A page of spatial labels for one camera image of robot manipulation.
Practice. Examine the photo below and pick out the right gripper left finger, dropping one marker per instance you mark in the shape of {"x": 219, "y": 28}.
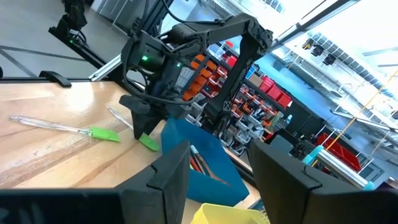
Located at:
{"x": 155, "y": 193}

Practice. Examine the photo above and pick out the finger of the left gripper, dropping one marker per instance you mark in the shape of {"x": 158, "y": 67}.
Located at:
{"x": 141, "y": 124}

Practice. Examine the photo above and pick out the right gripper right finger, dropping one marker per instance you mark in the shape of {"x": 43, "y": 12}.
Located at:
{"x": 295, "y": 193}

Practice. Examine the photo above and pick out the red plastic spoon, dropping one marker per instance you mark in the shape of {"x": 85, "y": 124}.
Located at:
{"x": 194, "y": 165}

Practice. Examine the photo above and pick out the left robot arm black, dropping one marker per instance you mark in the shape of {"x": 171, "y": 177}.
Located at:
{"x": 217, "y": 28}

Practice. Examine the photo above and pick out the blue plastic bin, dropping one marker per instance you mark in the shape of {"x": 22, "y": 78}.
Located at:
{"x": 199, "y": 193}

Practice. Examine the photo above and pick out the white utensil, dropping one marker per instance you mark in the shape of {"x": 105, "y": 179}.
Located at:
{"x": 194, "y": 149}

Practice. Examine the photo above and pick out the red storage crate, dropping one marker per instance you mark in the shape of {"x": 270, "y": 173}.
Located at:
{"x": 345, "y": 155}

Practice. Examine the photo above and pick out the yellow translucent plastic bin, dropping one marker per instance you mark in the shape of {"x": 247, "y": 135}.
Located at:
{"x": 224, "y": 216}

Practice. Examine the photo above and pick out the black device green light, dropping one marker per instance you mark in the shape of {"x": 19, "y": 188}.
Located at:
{"x": 74, "y": 17}

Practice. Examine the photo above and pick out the black table edge clamp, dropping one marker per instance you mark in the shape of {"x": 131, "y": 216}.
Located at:
{"x": 56, "y": 77}

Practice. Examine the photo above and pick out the parts shelf red bins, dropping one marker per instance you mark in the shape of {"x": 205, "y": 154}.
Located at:
{"x": 275, "y": 91}

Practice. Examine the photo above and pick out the silver aluminium rail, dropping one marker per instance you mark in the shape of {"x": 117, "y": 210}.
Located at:
{"x": 104, "y": 68}

